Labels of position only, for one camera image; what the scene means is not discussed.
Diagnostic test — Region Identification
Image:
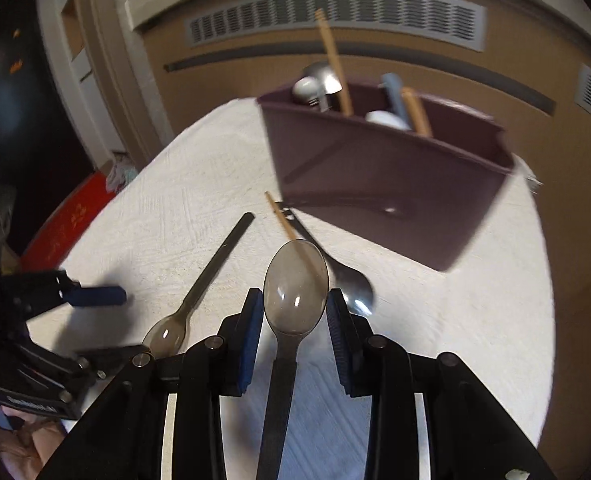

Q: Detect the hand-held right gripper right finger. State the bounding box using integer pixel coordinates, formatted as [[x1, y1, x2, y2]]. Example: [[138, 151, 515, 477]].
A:
[[325, 287, 559, 480]]

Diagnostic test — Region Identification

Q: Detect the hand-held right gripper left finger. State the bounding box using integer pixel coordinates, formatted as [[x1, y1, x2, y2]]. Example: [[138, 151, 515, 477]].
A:
[[36, 287, 266, 480]]

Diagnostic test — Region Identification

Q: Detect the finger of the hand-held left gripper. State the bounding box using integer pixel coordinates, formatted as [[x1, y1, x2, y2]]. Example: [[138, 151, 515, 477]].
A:
[[0, 269, 128, 318], [76, 343, 151, 378]]

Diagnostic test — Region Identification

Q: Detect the translucent dark plastic spoon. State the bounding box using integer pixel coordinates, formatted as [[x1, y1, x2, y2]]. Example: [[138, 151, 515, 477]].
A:
[[256, 239, 330, 480], [142, 212, 255, 358]]

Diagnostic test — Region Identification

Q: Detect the wooden chopstick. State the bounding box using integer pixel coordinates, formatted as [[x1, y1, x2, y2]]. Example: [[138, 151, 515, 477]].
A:
[[264, 191, 306, 248], [314, 8, 355, 116]]

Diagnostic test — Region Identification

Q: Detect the brown plastic utensil holder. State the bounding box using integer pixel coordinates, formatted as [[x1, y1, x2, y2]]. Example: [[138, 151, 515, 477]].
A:
[[256, 80, 517, 272]]

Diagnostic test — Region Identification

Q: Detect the white plastic scoop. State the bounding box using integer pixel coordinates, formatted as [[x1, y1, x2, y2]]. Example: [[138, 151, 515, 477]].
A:
[[365, 110, 406, 130]]

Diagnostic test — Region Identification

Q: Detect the wooden spoon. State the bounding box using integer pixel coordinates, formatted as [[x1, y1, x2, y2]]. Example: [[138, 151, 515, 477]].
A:
[[400, 86, 433, 137]]

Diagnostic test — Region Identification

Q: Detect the grey-blue spoon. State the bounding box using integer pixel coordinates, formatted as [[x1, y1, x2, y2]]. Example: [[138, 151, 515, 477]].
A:
[[381, 72, 411, 131]]

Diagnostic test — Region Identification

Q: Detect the red floor mat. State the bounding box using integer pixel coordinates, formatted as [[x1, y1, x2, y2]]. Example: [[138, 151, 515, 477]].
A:
[[20, 170, 111, 271]]

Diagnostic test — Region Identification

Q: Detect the white textured towel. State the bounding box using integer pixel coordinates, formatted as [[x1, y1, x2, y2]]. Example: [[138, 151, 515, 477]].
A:
[[26, 97, 556, 480]]

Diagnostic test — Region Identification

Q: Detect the pile of slippers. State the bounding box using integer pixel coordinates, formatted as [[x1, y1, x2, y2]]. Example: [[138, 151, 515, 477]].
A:
[[106, 152, 139, 193]]

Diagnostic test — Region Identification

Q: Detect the white shelf cupboard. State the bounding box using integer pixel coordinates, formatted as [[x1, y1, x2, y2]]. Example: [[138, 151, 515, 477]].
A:
[[36, 0, 126, 166]]

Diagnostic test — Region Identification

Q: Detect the large grey vent grille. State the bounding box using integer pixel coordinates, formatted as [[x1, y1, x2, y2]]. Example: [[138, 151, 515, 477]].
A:
[[184, 0, 489, 52]]

